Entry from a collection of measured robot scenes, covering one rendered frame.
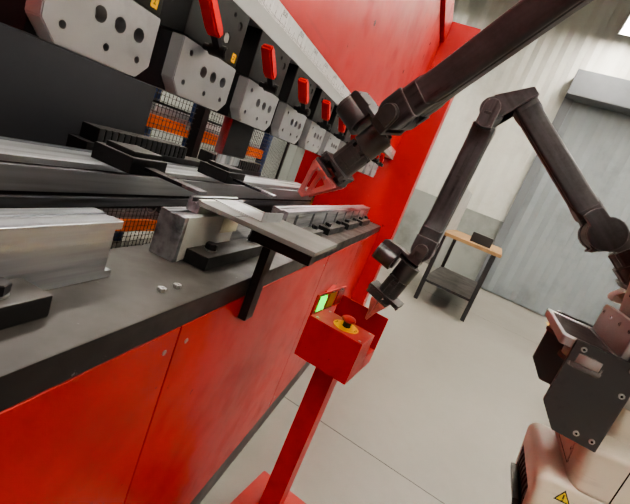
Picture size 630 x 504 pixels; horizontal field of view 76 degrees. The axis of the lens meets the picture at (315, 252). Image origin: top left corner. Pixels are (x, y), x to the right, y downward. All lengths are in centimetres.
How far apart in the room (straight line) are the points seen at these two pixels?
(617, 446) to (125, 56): 96
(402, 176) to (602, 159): 586
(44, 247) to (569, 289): 818
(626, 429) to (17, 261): 96
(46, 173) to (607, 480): 113
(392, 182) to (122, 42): 255
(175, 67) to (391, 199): 246
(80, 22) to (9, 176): 41
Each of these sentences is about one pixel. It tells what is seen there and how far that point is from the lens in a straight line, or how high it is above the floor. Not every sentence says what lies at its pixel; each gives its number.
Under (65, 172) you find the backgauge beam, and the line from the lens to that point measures 95.
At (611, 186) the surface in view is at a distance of 845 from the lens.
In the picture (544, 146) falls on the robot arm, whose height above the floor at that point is 138.
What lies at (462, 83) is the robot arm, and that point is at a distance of 76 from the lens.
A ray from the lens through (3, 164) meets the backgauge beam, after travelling 87.
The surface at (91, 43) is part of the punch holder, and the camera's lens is 55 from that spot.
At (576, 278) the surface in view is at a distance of 839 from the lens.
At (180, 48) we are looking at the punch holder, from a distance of 65.
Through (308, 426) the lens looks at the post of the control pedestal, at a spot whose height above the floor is 45.
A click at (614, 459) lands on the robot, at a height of 88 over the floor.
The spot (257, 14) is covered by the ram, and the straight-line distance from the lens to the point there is 81.
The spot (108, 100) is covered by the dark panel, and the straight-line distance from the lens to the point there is 136.
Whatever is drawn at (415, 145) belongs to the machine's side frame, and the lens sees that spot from 299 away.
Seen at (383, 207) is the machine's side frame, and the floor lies 101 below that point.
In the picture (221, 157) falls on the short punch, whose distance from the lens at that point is 90.
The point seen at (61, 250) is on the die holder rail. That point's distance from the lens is 63.
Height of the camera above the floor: 116
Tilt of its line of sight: 12 degrees down
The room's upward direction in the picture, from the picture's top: 21 degrees clockwise
